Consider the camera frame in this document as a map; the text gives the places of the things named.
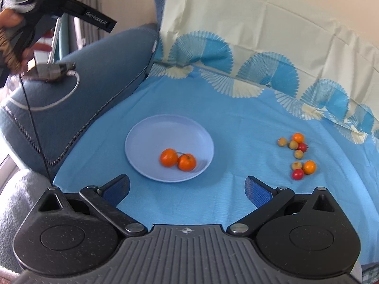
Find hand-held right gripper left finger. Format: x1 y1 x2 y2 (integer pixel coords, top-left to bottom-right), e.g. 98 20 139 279
38 174 148 238

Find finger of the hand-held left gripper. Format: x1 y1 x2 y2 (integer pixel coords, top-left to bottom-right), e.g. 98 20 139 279
62 0 118 34

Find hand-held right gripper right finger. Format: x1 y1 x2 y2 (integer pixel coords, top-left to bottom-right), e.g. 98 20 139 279
227 175 338 238

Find light blue plate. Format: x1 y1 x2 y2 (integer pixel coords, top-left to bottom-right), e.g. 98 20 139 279
125 114 214 183

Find twin orange fruits with stem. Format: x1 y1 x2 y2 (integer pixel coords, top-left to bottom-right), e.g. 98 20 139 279
160 148 179 168

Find person's left hand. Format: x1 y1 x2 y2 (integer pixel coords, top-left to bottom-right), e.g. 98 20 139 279
0 8 34 73

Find grey curtain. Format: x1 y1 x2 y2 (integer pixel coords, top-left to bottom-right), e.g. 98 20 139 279
71 0 103 48

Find silver gooseneck stand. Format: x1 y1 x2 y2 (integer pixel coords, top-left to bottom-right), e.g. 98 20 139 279
47 16 63 66

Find blue sofa armrest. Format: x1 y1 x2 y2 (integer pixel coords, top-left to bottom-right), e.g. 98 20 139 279
0 0 171 184

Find dark smartphone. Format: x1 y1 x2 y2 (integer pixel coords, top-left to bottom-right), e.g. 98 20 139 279
30 62 77 82

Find orange tangerine with stem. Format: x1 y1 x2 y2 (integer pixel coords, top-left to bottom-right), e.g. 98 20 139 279
178 153 197 172

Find blue fan-print bedsheet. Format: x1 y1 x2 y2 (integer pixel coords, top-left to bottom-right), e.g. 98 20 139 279
53 0 379 273

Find grey fleece blanket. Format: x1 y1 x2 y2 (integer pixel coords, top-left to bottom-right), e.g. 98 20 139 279
0 169 52 274

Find blue checked cloth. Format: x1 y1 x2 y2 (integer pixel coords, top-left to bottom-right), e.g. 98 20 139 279
362 265 379 284

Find white charging cable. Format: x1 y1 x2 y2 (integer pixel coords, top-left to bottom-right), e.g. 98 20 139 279
12 70 81 112

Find thin black cable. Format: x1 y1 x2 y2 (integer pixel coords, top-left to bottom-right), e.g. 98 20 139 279
20 74 51 187

